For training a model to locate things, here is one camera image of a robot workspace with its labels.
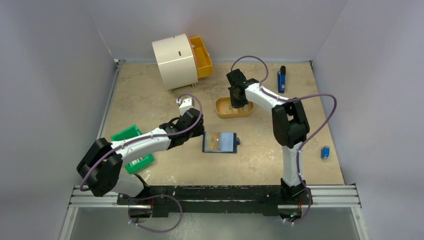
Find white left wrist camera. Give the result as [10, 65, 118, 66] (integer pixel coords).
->
[176, 97, 195, 116]

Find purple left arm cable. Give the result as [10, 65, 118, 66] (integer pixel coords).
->
[79, 93, 204, 233]

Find yellow open drawer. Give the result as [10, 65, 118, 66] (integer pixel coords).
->
[189, 36, 213, 79]

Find aluminium frame rail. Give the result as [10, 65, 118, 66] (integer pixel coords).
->
[67, 59, 362, 210]

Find gold VIP card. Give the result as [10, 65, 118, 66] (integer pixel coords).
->
[204, 132, 220, 152]

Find orange oval tray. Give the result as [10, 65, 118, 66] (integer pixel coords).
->
[215, 97, 255, 119]

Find cards in green bin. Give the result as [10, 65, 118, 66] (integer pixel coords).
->
[129, 157, 151, 167]

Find blue and black stapler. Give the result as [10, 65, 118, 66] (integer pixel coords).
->
[277, 65, 286, 94]

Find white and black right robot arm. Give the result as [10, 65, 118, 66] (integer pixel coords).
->
[226, 69, 310, 204]

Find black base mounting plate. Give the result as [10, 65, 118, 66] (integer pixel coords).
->
[117, 185, 312, 220]

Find green plastic bin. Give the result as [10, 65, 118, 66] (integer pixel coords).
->
[111, 124, 155, 174]

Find white cylindrical drawer cabinet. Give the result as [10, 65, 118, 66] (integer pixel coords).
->
[151, 33, 198, 91]

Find blue leather card holder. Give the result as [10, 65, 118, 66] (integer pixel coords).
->
[202, 132, 241, 154]

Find small blue box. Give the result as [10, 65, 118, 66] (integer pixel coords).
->
[320, 146, 330, 160]

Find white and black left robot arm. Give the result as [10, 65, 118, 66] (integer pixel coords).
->
[76, 108, 205, 205]

